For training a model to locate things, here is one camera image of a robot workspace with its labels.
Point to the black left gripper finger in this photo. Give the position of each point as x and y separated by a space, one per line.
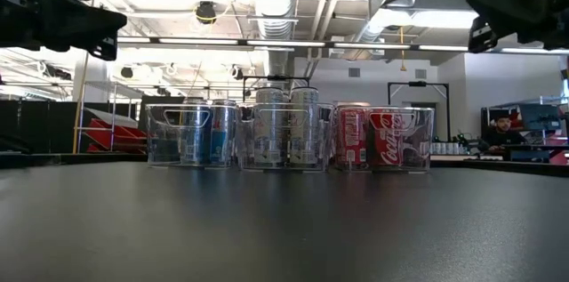
80 21
106 50

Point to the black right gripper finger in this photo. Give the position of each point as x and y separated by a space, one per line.
483 37
520 10

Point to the blue silver Red Bull can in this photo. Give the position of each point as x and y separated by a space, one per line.
195 139
223 139

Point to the red Coca-Cola can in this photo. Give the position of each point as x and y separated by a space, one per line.
352 139
384 139

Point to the white Celsius can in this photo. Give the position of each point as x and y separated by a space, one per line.
304 139
271 139

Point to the row of distant cans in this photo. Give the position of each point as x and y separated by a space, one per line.
446 148

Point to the black round ceiling lamp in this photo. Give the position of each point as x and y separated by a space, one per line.
126 72
237 72

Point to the red storage bins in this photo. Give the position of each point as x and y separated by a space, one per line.
111 137

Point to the long ceiling light bar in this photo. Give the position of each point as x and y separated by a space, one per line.
200 41

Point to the metal shelf unit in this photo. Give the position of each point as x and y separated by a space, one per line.
540 117

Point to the person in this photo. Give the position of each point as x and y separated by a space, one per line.
502 137

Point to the black partition panel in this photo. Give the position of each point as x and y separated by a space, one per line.
35 126

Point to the black ceiling-mounted device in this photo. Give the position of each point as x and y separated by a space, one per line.
205 11

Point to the clear plastic bin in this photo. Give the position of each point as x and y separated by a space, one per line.
326 148
418 157
164 148

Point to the grey wall vent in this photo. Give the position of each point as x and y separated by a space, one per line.
354 72
421 73

